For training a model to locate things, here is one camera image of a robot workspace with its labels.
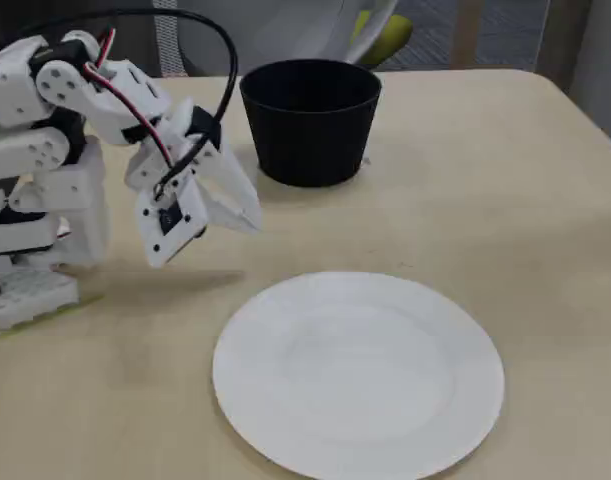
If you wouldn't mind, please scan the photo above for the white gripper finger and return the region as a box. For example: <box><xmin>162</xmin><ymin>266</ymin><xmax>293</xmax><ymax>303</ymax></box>
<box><xmin>207</xmin><ymin>142</ymin><xmax>264</xmax><ymax>234</ymax></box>
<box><xmin>194</xmin><ymin>169</ymin><xmax>259</xmax><ymax>235</ymax></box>

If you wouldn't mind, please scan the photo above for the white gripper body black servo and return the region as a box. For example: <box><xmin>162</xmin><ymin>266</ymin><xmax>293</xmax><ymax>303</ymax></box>
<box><xmin>123</xmin><ymin>98</ymin><xmax>224</xmax><ymax>195</ymax></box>

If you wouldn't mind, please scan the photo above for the black pot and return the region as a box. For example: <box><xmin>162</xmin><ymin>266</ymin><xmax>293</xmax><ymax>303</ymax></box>
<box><xmin>238</xmin><ymin>58</ymin><xmax>384</xmax><ymax>189</ymax></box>

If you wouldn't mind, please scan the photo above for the white round plate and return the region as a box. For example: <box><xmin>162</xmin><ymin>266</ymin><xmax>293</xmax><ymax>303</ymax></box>
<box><xmin>212</xmin><ymin>270</ymin><xmax>506</xmax><ymax>480</ymax></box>

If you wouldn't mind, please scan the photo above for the yellow-green base sheet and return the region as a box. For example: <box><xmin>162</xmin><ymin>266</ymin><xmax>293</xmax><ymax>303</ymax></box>
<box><xmin>0</xmin><ymin>291</ymin><xmax>106</xmax><ymax>344</ymax></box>

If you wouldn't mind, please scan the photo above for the white perforated base block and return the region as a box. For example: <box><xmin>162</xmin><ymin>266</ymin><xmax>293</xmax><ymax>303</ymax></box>
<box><xmin>0</xmin><ymin>269</ymin><xmax>80</xmax><ymax>330</ymax></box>

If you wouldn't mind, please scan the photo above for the white chair green cushion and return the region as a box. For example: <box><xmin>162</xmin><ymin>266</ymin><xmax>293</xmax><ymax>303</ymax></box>
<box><xmin>152</xmin><ymin>0</ymin><xmax>415</xmax><ymax>79</ymax></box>

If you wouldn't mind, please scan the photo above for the white wrist camera board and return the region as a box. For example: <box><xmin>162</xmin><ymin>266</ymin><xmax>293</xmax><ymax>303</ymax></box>
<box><xmin>133</xmin><ymin>174</ymin><xmax>210</xmax><ymax>268</ymax></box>

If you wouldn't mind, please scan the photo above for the thick black camera cable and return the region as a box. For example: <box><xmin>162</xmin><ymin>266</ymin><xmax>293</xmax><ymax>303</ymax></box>
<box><xmin>4</xmin><ymin>8</ymin><xmax>239</xmax><ymax>199</ymax></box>

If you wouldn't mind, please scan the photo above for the wooden partition frame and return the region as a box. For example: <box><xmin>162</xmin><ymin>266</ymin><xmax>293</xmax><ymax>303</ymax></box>
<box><xmin>449</xmin><ymin>0</ymin><xmax>481</xmax><ymax>69</ymax></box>

